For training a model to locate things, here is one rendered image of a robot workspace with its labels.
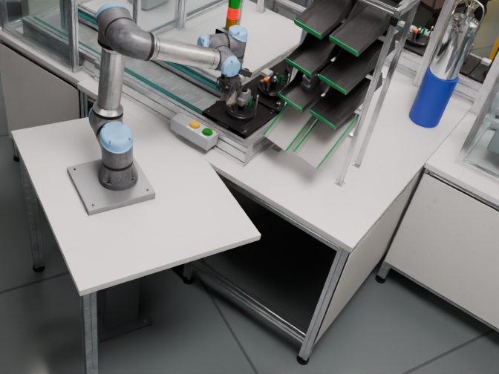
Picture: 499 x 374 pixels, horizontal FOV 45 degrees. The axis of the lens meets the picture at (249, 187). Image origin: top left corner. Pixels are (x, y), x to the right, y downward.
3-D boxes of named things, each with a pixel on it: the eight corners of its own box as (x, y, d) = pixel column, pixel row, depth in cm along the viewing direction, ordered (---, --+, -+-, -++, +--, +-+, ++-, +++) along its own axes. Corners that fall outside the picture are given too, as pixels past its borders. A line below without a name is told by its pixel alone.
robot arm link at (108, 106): (95, 150, 232) (106, 18, 198) (85, 126, 241) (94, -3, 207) (126, 147, 237) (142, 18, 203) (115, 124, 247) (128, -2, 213)
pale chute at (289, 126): (289, 154, 250) (286, 151, 246) (266, 137, 256) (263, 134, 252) (331, 99, 248) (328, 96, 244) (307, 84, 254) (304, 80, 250)
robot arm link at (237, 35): (223, 24, 233) (243, 23, 236) (220, 50, 240) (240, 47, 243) (232, 35, 228) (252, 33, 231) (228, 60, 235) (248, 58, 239)
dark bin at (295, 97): (301, 113, 238) (300, 101, 232) (278, 96, 244) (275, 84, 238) (349, 69, 245) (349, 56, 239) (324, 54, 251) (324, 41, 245)
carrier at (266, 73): (278, 115, 276) (283, 92, 267) (235, 93, 284) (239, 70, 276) (305, 95, 292) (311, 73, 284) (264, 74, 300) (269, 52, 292)
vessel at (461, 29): (451, 84, 284) (484, 10, 259) (423, 72, 289) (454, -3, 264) (461, 74, 293) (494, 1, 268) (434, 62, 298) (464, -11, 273)
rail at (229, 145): (243, 167, 259) (247, 147, 252) (93, 79, 290) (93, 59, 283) (251, 161, 263) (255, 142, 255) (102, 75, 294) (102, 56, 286)
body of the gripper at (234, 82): (214, 90, 248) (217, 64, 240) (227, 81, 254) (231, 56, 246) (229, 97, 246) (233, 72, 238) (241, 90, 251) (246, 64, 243)
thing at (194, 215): (79, 296, 202) (79, 291, 200) (11, 136, 255) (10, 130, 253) (260, 240, 233) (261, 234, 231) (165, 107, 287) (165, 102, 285)
